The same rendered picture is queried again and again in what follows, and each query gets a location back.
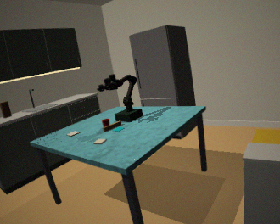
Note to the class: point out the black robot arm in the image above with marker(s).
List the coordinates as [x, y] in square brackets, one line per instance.
[127, 101]

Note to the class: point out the red cup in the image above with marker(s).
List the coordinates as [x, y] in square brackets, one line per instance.
[105, 122]

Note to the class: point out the tan wooden flat bar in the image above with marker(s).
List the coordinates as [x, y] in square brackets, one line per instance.
[107, 128]

